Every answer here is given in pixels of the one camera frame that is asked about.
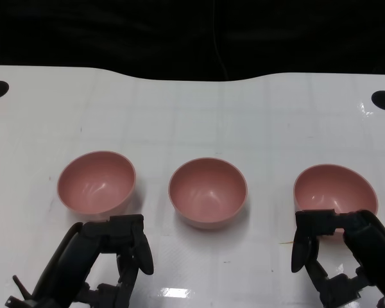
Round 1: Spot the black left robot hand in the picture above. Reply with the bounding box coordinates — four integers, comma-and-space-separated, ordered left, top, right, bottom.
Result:
31, 214, 155, 308

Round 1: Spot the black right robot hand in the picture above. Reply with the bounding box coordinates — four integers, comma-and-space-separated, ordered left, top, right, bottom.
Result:
290, 209, 385, 308

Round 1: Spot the pink plastic bowl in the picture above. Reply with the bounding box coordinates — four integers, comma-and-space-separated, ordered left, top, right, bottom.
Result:
56, 150, 137, 216
168, 157, 248, 230
293, 164, 379, 238

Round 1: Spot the black backdrop curtain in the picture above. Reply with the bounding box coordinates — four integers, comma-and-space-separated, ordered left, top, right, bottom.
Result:
0, 0, 385, 83

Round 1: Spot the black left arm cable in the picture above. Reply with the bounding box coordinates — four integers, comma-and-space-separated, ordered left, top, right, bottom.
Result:
12, 274, 33, 301

